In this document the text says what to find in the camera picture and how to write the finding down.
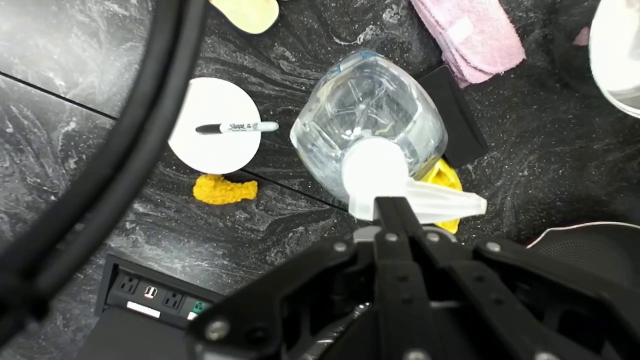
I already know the black mesh object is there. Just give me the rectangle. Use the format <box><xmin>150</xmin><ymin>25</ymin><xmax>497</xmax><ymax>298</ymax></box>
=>
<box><xmin>526</xmin><ymin>221</ymin><xmax>640</xmax><ymax>288</ymax></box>

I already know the black flat rectangular object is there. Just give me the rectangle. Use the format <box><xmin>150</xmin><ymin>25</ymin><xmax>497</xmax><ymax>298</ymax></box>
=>
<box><xmin>416</xmin><ymin>64</ymin><xmax>490</xmax><ymax>169</ymax></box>

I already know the black marker pen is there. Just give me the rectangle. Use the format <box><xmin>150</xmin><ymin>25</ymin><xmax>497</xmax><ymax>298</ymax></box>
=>
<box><xmin>194</xmin><ymin>121</ymin><xmax>280</xmax><ymax>136</ymax></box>

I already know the pink folded towel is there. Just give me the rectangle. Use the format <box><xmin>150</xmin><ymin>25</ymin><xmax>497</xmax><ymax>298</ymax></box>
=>
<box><xmin>409</xmin><ymin>0</ymin><xmax>527</xmax><ymax>89</ymax></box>

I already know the cream flat rounded object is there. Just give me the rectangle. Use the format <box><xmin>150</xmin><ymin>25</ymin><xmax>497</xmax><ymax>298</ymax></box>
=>
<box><xmin>208</xmin><ymin>0</ymin><xmax>280</xmax><ymax>35</ymax></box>

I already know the white round coaster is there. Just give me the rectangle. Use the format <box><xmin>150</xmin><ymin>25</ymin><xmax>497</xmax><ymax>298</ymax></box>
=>
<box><xmin>167</xmin><ymin>77</ymin><xmax>262</xmax><ymax>175</ymax></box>

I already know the yellow plastic object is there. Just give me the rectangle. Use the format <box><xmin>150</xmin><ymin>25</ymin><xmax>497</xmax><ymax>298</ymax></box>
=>
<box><xmin>419</xmin><ymin>158</ymin><xmax>464</xmax><ymax>235</ymax></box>

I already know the clear bottle with white pump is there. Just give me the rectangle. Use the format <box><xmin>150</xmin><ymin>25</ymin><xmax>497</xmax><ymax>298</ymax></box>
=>
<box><xmin>289</xmin><ymin>49</ymin><xmax>488</xmax><ymax>224</ymax></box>

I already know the black power outlet box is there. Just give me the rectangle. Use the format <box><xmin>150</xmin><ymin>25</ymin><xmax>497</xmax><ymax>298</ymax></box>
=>
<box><xmin>75</xmin><ymin>252</ymin><xmax>227</xmax><ymax>360</ymax></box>

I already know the yellow toy food piece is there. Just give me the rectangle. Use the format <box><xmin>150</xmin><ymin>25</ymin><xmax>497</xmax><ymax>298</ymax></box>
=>
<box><xmin>192</xmin><ymin>173</ymin><xmax>259</xmax><ymax>206</ymax></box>

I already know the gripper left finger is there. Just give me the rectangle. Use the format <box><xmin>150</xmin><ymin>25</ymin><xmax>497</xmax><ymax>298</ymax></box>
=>
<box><xmin>187</xmin><ymin>197</ymin><xmax>437</xmax><ymax>360</ymax></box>

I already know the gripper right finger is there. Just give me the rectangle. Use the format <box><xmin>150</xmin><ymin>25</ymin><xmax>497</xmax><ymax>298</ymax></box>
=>
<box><xmin>400</xmin><ymin>197</ymin><xmax>640</xmax><ymax>360</ymax></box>

